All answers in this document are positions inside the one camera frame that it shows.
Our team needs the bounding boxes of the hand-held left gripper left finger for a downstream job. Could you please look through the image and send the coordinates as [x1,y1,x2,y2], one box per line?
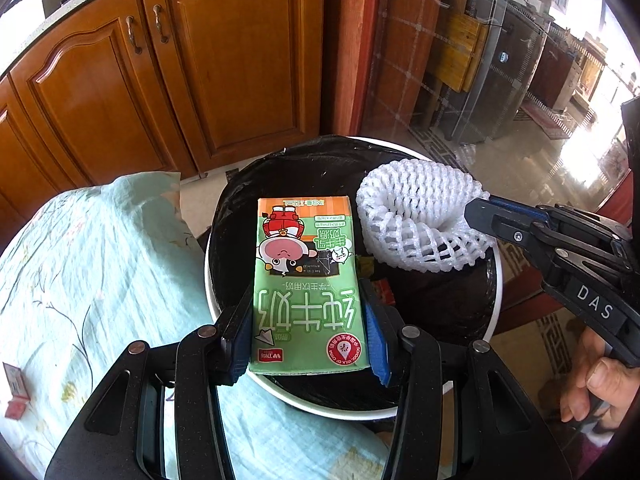
[45,285,256,480]

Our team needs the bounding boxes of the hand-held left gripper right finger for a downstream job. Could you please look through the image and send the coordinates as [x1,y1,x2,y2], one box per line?
[357,277,557,480]

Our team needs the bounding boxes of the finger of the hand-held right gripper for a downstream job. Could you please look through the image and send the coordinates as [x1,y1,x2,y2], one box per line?
[492,199,632,267]
[463,198,563,283]

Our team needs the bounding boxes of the white round trash bin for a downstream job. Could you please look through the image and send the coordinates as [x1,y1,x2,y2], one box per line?
[202,135,504,422]

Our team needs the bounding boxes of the green milk carton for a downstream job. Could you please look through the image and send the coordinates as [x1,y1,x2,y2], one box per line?
[248,195,374,379]

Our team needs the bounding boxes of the black plastic bin liner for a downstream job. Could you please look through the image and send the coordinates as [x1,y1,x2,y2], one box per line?
[210,136,501,411]

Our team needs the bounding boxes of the white foam fruit net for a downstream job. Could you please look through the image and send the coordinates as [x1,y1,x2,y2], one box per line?
[356,157,494,275]

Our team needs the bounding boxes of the person's right forearm pink sleeve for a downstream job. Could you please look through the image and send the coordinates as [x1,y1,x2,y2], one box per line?
[585,429,626,466]

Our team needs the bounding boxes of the person's right hand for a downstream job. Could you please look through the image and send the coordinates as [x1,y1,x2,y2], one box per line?
[559,327,639,435]

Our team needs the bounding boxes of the red framed glass door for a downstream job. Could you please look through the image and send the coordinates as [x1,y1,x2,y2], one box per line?
[325,0,640,321]

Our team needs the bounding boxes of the light blue floral tablecloth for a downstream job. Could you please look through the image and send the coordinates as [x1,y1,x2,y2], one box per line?
[0,172,403,480]

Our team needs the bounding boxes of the yellow wooden box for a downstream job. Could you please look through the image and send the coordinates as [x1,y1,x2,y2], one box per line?
[430,12,489,94]

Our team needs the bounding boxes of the small red box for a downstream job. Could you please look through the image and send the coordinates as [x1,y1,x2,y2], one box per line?
[2,361,31,419]

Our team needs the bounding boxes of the brown wooden kitchen cabinet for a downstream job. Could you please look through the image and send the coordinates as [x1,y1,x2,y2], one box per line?
[0,0,332,221]

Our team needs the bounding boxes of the pale speckled countertop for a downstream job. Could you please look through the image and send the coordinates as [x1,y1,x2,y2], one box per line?
[0,0,201,87]

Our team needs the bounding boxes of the bronze cabinet door handle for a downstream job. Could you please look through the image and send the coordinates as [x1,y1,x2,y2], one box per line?
[152,4,170,45]
[124,15,144,56]

